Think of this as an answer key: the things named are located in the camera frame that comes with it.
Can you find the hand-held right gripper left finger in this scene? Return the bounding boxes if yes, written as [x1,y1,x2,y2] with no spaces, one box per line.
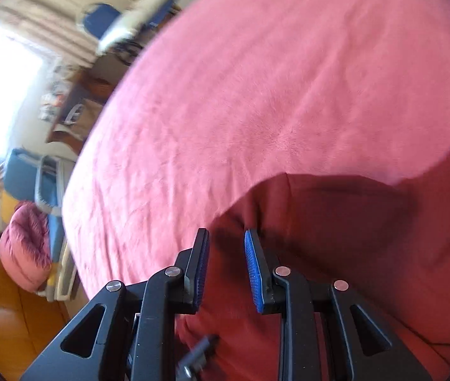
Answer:
[19,228,210,381]

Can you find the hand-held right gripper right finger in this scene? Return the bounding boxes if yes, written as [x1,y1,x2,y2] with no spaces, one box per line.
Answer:
[244,229,434,381]

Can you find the dark red garment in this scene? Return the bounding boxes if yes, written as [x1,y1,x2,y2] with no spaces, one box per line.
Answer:
[175,129,450,381]

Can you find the pink puffy jacket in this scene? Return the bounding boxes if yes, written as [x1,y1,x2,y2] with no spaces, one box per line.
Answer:
[0,202,53,291]

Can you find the blue chair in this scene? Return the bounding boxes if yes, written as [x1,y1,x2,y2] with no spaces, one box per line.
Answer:
[76,3,120,40]
[2,148,79,302]

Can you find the pink bed blanket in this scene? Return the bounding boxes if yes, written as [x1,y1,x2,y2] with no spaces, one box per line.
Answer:
[62,0,450,370]

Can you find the wooden side table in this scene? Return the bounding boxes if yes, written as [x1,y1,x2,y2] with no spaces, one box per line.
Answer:
[46,69,115,155]

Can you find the patterned window curtain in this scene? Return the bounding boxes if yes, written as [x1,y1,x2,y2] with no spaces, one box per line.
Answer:
[7,0,103,68]

